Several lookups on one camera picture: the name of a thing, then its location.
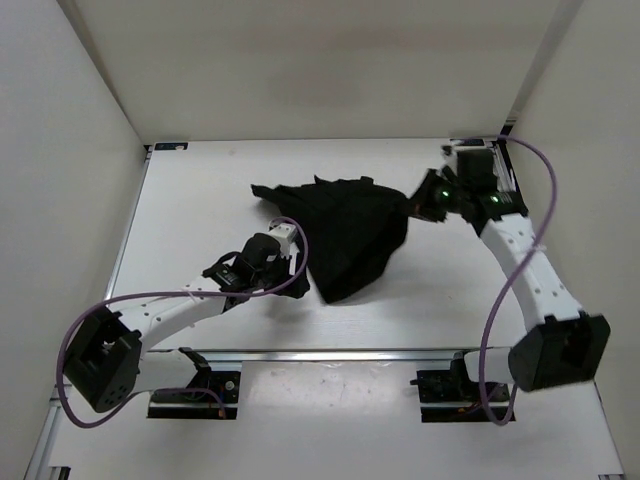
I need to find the blue label sticker right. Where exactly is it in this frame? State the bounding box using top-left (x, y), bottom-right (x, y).
top-left (450, 138), bottom-right (486, 149)

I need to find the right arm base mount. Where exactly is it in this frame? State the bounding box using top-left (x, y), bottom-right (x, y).
top-left (410, 353), bottom-right (491, 424)

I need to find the black skirt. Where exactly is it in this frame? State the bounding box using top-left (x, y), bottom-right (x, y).
top-left (251, 176), bottom-right (409, 304)

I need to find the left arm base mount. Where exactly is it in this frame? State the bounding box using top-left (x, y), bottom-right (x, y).
top-left (147, 347), bottom-right (242, 421)

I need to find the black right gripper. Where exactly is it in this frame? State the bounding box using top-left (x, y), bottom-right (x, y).
top-left (396, 169), bottom-right (468, 224)

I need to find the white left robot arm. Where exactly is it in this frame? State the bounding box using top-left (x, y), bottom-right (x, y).
top-left (58, 221), bottom-right (309, 414)

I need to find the aluminium table edge rail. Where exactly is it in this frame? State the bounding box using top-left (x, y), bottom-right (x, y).
top-left (144, 348), bottom-right (516, 365)

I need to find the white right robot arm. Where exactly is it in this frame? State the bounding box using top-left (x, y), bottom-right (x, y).
top-left (408, 142), bottom-right (611, 400)

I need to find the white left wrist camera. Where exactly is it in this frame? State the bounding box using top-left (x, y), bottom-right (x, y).
top-left (268, 222), bottom-right (297, 258)

